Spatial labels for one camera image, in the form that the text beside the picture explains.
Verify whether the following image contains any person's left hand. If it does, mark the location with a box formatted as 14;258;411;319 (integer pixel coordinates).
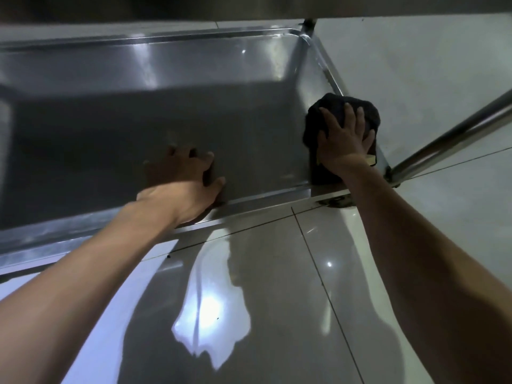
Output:
137;146;227;227

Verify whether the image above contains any person's right hand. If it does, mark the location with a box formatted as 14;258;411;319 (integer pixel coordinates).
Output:
316;102;376;177

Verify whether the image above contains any grey and yellow cleaning cloth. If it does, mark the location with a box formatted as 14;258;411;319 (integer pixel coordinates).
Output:
302;93;381;187

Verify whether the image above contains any person's right forearm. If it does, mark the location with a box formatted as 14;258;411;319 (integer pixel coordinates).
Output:
340;163;512;384

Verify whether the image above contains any person's left forearm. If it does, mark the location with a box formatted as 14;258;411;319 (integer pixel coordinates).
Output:
0;195;181;384

